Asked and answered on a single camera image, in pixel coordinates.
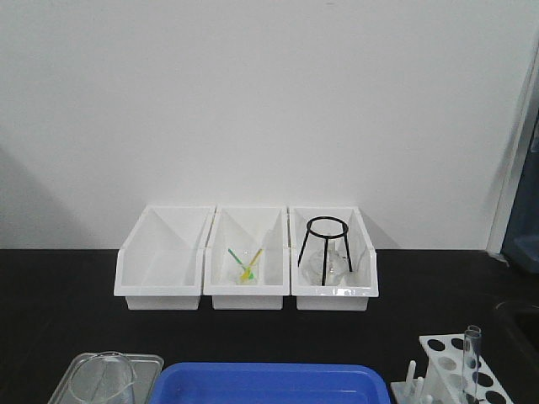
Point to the grey pegboard drying rack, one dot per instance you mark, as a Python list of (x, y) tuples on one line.
[(520, 243)]

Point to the middle white storage bin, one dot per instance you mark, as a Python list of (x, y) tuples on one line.
[(245, 230)]

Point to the grey metal tray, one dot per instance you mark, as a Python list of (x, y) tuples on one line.
[(147, 368)]

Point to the clear glass test tube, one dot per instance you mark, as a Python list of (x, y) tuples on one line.
[(470, 363)]

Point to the black wire tripod stand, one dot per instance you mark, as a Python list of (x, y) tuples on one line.
[(326, 228)]

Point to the left white storage bin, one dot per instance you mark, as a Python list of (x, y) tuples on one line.
[(160, 265)]

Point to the white storage bin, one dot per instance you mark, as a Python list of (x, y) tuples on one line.
[(354, 291), (245, 230), (160, 265)]

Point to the clear glass flask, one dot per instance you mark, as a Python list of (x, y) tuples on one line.
[(327, 267)]

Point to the white test tube rack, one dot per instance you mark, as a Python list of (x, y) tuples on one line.
[(443, 378)]

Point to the yellow plastic stirrer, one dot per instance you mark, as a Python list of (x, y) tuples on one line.
[(254, 264)]

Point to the blue plastic tray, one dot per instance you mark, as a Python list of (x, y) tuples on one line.
[(269, 383)]

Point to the clear glass beaker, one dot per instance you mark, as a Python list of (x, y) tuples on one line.
[(106, 377)]

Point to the green plastic stirrer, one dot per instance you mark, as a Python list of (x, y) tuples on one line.
[(247, 273)]

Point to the right white storage bin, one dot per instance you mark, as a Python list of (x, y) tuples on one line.
[(354, 291)]

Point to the small clear cup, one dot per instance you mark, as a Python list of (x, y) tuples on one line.
[(248, 273)]

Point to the test tube in rack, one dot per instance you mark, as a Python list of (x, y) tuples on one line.
[(474, 329)]

